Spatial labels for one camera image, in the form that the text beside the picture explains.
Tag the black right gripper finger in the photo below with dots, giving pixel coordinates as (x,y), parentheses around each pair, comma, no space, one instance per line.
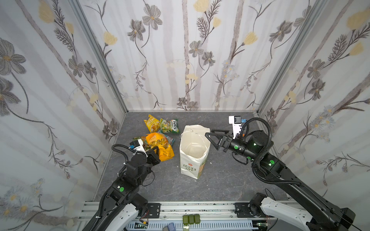
(216,132)
(215,139)

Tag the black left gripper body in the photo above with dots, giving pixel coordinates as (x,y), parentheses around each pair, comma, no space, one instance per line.
(154,157)

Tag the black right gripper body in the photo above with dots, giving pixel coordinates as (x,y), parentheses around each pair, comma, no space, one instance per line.
(226,141)

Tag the yellow orange snack bag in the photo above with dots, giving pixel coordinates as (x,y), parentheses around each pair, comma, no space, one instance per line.
(159,140)

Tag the white paper shopping bag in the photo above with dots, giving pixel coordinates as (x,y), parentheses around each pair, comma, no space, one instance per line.
(194,149)

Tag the yellow chips snack bag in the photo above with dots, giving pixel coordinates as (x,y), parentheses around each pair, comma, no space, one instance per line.
(152,124)

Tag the green Fox's candy bag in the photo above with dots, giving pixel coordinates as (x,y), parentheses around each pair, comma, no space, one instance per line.
(169,126)

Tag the teal candy snack bag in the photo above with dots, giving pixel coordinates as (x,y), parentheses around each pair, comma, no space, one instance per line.
(170,139)

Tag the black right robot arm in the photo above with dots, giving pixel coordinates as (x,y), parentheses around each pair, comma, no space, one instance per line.
(316,213)

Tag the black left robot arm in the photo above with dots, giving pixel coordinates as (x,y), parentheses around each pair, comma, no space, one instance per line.
(121,203)

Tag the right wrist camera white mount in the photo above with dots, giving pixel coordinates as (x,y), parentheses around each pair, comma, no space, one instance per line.
(236,122)

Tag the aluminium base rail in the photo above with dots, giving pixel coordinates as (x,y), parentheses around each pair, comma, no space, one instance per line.
(212,216)

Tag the green block on rail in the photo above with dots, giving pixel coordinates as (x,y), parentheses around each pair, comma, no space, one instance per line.
(191,219)

